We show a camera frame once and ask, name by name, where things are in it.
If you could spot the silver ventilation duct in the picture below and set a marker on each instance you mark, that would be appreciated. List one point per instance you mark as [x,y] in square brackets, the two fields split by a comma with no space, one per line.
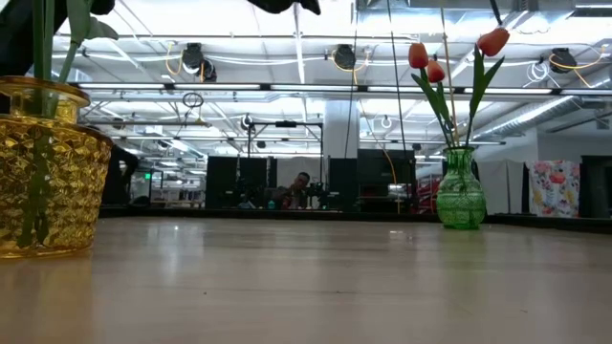
[526,117]

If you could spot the floral patterned cloth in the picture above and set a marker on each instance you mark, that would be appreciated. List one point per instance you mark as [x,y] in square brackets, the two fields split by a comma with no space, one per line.
[552,184]

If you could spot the orange artificial tulip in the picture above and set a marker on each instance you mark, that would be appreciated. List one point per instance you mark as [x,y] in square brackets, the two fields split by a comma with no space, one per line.
[436,71]
[417,56]
[493,42]

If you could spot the yellow textured glass vase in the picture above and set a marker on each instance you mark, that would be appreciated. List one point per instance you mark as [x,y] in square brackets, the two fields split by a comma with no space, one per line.
[57,191]

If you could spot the small black robot rig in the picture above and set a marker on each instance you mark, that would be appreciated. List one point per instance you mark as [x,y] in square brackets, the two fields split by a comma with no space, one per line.
[322,193]

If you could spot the black artificial tulip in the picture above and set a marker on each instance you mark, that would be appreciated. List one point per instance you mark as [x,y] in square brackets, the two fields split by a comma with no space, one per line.
[49,57]
[38,57]
[79,19]

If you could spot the white plain cloth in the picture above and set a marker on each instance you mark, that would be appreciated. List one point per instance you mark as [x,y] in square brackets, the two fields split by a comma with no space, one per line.
[499,186]

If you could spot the green glass vase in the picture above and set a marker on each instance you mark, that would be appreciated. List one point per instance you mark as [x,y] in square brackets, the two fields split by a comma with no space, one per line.
[460,200]

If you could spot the white square column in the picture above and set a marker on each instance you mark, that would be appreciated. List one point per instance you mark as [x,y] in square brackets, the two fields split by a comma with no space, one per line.
[337,134]

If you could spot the white partition panel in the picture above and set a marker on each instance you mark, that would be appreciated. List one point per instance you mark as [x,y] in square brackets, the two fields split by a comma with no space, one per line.
[287,165]

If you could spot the long light bar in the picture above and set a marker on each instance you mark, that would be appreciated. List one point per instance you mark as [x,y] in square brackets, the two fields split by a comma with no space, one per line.
[215,87]

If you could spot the black partition panel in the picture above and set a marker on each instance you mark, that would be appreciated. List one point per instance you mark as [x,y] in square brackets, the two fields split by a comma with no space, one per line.
[222,181]
[253,169]
[342,174]
[597,186]
[382,165]

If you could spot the black gantry frame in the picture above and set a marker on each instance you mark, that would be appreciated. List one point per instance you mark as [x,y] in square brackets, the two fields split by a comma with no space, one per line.
[286,124]

